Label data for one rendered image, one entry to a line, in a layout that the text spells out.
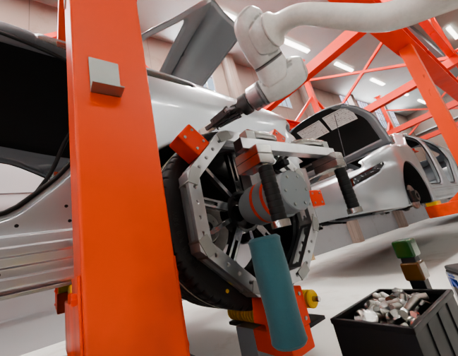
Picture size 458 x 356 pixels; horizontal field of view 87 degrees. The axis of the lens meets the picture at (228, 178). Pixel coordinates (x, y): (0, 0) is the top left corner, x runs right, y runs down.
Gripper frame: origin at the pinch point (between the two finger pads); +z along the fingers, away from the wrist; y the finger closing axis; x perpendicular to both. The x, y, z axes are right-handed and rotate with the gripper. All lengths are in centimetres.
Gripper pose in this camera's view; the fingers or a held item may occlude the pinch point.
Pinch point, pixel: (207, 129)
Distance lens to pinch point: 97.8
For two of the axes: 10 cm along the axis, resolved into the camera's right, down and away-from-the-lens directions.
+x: -4.1, -9.0, 1.1
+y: 4.2, -0.8, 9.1
